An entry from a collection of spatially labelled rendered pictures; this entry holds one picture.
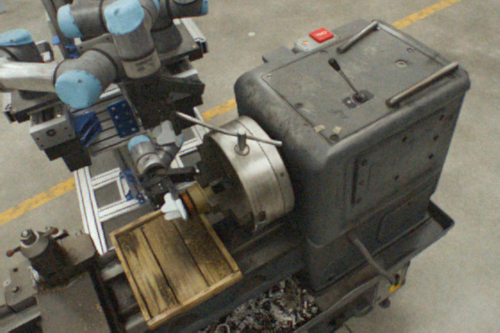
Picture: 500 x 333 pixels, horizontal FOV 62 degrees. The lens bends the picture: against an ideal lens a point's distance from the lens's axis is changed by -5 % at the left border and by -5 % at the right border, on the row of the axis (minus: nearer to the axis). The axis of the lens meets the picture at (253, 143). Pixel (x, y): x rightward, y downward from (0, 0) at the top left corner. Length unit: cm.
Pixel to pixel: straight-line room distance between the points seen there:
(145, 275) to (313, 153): 64
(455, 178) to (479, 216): 28
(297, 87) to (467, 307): 148
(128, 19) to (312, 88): 59
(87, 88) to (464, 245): 199
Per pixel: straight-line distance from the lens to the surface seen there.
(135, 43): 90
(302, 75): 132
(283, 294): 164
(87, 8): 103
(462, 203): 267
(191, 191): 122
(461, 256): 248
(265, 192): 114
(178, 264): 138
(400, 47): 145
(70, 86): 126
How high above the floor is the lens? 205
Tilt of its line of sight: 45 degrees down
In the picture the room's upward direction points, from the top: 9 degrees counter-clockwise
